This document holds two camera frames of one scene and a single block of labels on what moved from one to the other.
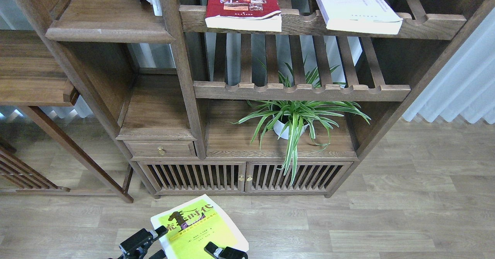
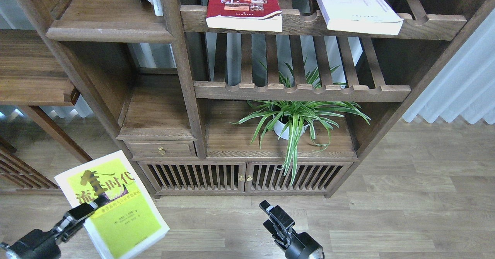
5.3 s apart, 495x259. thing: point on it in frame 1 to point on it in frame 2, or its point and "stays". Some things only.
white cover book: [356, 7] stays
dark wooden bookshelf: [204, 111] stays
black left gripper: [135, 247] to [40, 244]
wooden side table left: [31, 76] stays
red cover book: [243, 5] stays
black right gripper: [228, 253] to [301, 246]
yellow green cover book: [191, 225] to [130, 221]
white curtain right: [466, 86] stays
